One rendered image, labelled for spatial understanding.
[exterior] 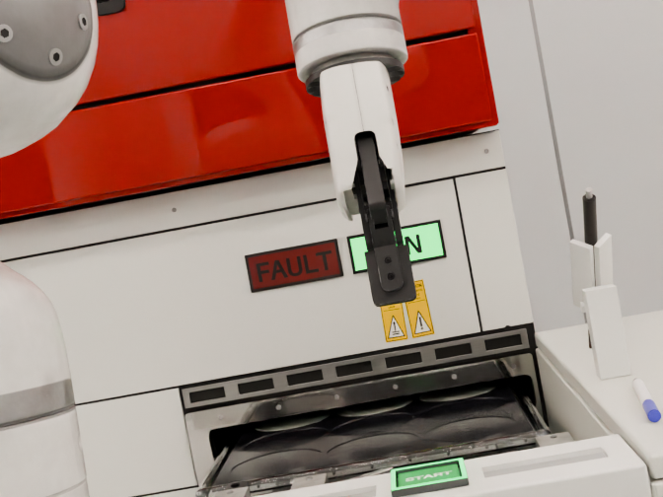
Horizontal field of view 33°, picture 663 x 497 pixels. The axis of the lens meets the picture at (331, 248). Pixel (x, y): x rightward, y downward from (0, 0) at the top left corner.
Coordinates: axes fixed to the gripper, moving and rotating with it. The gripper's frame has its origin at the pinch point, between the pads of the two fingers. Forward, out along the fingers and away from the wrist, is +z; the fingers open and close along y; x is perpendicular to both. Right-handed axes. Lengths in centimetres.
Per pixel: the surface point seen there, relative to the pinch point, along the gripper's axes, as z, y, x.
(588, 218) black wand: -4.6, -20.8, 18.3
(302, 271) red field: -10, -57, -11
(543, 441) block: 14.7, -30.4, 11.3
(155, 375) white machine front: 0, -59, -32
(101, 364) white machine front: -3, -59, -39
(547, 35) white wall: -77, -195, 47
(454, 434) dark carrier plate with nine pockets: 12.9, -43.2, 3.2
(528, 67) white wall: -70, -196, 41
